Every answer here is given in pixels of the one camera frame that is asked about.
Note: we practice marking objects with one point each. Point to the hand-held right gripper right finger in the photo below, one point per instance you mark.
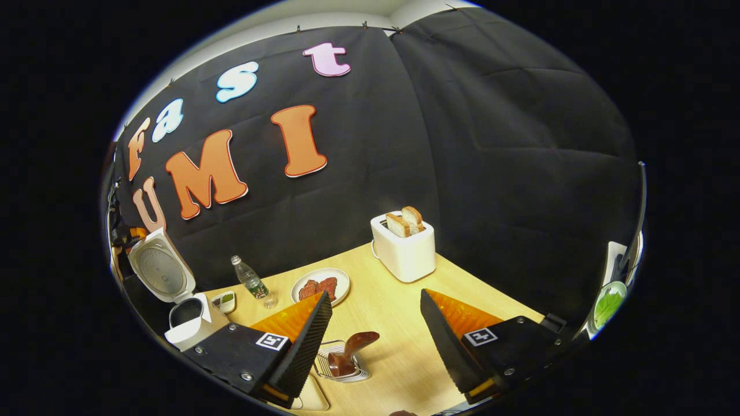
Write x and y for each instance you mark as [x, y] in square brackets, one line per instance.
[445, 346]

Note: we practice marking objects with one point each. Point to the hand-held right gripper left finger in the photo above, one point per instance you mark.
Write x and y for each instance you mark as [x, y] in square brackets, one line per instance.
[303, 346]

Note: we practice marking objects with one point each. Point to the white panel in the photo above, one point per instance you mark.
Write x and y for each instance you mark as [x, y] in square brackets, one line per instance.
[614, 257]

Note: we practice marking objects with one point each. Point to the white toaster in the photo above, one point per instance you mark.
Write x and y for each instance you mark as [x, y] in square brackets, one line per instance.
[404, 260]

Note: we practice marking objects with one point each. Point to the white oval plate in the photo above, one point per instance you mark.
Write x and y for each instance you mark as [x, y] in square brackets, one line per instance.
[339, 276]

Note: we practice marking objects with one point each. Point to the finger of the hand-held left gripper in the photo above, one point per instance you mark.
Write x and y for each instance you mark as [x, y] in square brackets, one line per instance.
[139, 233]

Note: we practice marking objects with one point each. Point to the toasted bread slice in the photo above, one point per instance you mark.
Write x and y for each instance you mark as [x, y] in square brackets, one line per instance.
[413, 218]
[398, 225]

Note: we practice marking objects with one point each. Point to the white bowl of green vegetables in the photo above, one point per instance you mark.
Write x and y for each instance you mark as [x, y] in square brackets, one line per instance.
[607, 306]

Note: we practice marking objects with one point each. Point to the black backdrop cloth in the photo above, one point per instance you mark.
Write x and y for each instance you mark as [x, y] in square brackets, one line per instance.
[491, 144]

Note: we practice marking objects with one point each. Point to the white tray of rice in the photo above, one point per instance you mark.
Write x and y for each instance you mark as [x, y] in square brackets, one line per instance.
[312, 398]

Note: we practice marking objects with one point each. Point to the clear plastic water bottle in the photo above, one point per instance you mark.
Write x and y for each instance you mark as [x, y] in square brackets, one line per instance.
[252, 283]

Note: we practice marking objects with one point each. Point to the red meat piece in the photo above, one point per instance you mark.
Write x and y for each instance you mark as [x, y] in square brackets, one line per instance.
[328, 287]
[308, 289]

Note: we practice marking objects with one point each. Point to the small white sauce dish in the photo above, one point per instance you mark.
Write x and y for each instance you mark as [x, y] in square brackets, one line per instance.
[215, 305]

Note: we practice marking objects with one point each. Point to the white rice cooker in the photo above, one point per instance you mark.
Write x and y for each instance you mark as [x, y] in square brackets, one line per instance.
[185, 338]

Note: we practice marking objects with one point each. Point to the brown wooden spoon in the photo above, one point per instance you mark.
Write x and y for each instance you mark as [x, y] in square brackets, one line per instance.
[358, 342]

